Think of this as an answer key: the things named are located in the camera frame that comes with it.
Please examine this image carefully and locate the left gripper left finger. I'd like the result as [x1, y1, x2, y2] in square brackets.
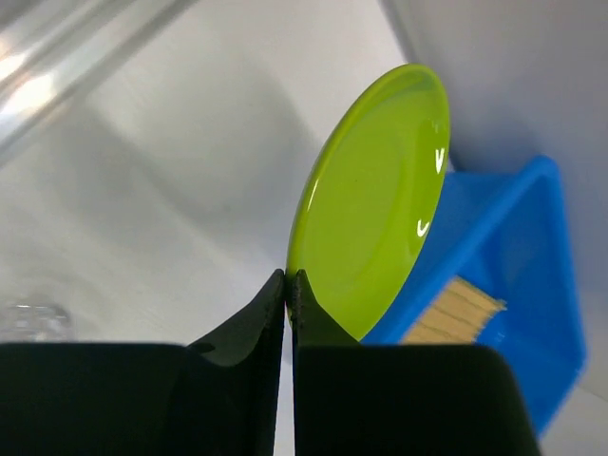
[1, 270, 285, 455]

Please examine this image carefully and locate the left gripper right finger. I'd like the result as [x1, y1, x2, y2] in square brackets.
[290, 271, 541, 455]

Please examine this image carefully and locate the woven bamboo placemat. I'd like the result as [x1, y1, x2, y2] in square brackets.
[401, 276, 506, 345]

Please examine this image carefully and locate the green round plate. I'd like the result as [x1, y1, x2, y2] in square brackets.
[286, 64, 450, 340]

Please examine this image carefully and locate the blue plastic bin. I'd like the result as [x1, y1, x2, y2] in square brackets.
[364, 156, 586, 434]

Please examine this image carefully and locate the clear plastic cup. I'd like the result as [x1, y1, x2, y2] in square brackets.
[1, 303, 75, 342]

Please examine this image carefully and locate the aluminium frame rail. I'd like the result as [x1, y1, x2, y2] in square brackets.
[1, 1, 192, 162]

